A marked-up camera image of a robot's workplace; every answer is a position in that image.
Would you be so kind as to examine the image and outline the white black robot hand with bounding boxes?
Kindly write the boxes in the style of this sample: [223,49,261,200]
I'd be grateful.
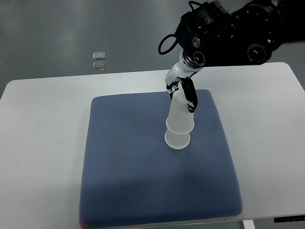
[165,61,203,113]

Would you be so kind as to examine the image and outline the white paper cup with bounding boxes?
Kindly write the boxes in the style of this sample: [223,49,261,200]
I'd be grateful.
[166,90,194,135]
[164,129,191,150]

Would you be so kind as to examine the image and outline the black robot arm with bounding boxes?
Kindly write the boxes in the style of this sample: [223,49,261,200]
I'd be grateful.
[165,0,305,113]

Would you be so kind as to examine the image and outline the white paper cup on mat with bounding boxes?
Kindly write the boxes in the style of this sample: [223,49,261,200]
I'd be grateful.
[164,129,191,150]

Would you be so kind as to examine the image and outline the lower metal floor plate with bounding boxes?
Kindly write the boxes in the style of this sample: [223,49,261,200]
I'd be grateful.
[93,61,106,71]

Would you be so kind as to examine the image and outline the metal floor plate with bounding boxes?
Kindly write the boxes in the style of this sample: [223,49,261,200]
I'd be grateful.
[92,51,105,60]
[93,61,106,71]

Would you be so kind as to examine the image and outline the upper metal floor plate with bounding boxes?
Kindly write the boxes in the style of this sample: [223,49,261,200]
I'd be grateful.
[92,51,105,60]

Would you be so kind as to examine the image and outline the blue textured cushion mat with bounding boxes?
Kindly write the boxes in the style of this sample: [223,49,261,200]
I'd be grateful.
[79,89,243,229]

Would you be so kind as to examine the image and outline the white table leg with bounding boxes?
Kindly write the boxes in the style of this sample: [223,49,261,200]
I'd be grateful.
[242,220,255,229]

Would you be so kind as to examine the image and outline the black table control panel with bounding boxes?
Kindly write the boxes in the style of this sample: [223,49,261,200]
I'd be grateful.
[274,215,305,223]

